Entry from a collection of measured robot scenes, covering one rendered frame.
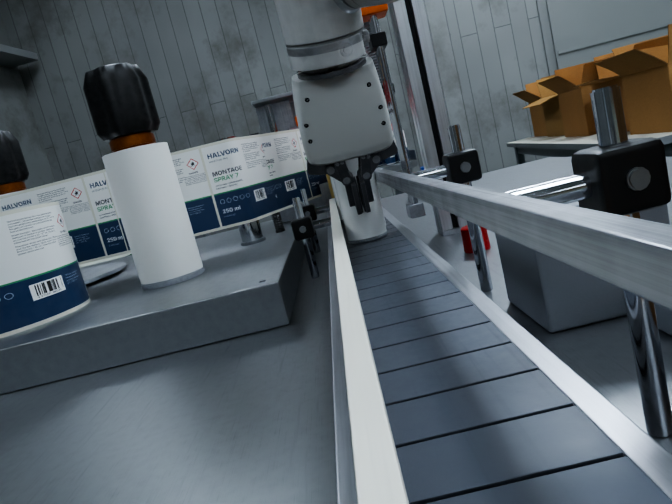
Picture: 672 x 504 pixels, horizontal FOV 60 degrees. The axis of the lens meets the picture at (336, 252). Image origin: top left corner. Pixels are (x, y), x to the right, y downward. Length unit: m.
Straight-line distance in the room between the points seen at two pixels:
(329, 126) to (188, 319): 0.26
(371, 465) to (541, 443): 0.08
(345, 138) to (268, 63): 4.68
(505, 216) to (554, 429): 0.08
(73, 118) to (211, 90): 1.32
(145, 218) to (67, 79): 5.17
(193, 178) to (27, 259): 0.33
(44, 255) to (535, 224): 0.70
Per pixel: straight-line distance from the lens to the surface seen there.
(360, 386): 0.21
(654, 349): 0.30
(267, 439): 0.39
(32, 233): 0.82
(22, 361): 0.72
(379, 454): 0.16
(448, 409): 0.26
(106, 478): 0.43
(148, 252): 0.81
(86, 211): 1.08
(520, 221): 0.21
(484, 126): 5.24
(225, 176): 1.02
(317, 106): 0.63
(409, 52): 0.93
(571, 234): 0.17
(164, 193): 0.81
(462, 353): 0.31
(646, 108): 2.62
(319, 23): 0.60
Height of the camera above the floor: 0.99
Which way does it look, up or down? 9 degrees down
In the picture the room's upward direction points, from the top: 14 degrees counter-clockwise
